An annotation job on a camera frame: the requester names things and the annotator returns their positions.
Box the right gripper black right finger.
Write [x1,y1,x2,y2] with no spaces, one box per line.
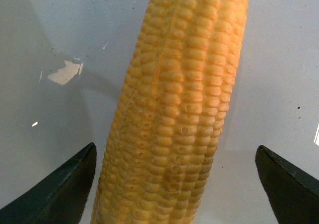
[255,145,319,224]

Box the yellow corn cob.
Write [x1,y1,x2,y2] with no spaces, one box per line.
[91,0,248,224]

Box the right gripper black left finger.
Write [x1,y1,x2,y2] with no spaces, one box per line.
[0,143,97,224]

